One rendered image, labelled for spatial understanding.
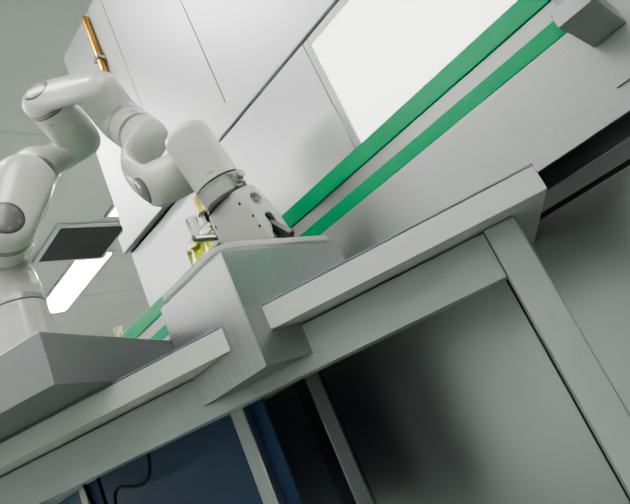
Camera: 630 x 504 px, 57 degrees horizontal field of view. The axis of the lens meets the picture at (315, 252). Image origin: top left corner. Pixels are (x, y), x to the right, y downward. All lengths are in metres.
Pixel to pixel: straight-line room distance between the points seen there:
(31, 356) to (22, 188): 0.38
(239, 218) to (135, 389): 0.28
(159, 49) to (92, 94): 0.69
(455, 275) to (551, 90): 0.25
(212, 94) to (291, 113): 0.33
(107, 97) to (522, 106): 0.72
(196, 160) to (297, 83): 0.46
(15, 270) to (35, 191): 0.14
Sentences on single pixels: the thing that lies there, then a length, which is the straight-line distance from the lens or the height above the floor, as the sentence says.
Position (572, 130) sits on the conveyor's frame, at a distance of 0.77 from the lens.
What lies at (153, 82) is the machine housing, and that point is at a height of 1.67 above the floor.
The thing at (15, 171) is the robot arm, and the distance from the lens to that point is 1.10.
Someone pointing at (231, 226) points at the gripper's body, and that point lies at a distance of 0.88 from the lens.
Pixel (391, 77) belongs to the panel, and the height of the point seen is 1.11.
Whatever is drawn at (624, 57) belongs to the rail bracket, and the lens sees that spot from 0.76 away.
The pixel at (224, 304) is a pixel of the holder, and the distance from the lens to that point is 0.74.
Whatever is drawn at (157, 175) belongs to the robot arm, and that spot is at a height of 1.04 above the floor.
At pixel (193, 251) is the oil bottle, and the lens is 1.32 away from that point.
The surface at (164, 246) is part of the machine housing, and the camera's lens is 1.75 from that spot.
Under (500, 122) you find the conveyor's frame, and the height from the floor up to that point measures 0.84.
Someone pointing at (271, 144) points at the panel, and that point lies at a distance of 1.33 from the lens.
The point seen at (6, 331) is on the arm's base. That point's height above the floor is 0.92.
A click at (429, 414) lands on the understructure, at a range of 1.17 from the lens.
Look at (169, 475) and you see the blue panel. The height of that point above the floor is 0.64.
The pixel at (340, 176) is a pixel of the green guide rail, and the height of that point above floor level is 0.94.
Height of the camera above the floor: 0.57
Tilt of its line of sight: 17 degrees up
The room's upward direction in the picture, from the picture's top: 24 degrees counter-clockwise
